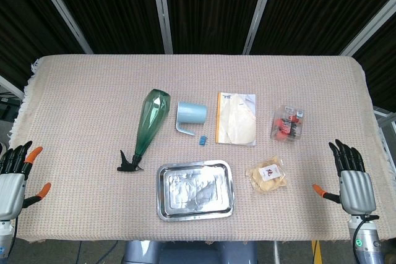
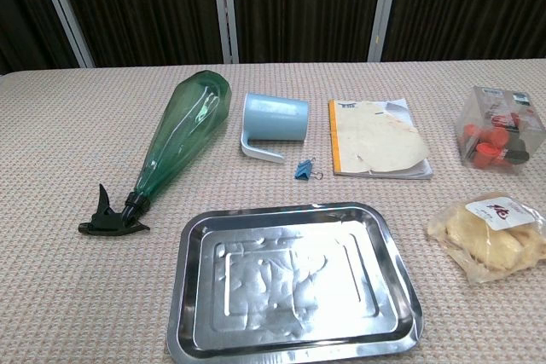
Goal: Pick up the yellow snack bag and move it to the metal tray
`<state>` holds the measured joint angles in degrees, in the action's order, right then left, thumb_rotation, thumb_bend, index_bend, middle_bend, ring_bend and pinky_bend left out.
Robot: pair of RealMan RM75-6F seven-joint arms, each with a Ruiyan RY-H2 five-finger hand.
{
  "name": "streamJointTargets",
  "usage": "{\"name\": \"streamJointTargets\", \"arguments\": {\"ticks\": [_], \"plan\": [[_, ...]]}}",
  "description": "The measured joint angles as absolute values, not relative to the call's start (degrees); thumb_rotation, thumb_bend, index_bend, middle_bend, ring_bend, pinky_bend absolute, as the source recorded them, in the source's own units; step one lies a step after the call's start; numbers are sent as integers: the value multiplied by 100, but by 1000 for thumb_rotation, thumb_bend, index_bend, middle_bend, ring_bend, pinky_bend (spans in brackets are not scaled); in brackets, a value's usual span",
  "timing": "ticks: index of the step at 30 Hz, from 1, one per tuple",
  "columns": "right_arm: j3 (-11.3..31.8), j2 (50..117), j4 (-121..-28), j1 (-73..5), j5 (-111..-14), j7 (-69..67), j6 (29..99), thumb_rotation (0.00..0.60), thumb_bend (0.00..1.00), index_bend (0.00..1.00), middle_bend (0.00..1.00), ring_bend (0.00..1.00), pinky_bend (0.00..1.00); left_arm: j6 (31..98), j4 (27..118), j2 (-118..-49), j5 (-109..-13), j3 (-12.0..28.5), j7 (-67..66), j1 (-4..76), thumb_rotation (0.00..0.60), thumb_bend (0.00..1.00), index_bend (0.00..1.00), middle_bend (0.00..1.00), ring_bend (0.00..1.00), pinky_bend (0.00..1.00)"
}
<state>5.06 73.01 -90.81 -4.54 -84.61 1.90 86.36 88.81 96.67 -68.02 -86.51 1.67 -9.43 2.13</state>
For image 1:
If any clear box with red parts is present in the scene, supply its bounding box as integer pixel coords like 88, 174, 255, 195
270, 105, 306, 143

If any silver metal tray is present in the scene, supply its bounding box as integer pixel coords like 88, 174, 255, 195
156, 160, 236, 223

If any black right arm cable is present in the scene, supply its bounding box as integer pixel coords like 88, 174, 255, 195
352, 214, 380, 254

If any beige woven tablecloth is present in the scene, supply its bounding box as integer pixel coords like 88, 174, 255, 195
7, 54, 396, 244

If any white frame post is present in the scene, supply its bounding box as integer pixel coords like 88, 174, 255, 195
30, 0, 94, 55
242, 0, 278, 56
339, 0, 396, 57
150, 0, 174, 55

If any beige booklet with orange spine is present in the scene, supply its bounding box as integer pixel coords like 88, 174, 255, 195
215, 92, 257, 147

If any green plastic spray bottle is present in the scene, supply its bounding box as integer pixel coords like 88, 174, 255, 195
116, 88, 171, 172

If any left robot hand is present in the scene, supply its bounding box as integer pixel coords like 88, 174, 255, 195
0, 140, 52, 221

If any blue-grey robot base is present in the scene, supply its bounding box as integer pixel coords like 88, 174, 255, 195
123, 240, 259, 264

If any light blue plastic mug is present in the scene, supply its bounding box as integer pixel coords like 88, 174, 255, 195
176, 100, 207, 137

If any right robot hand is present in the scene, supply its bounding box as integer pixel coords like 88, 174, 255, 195
312, 139, 377, 215

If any bagged yellow snack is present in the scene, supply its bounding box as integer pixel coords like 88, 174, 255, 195
245, 155, 288, 195

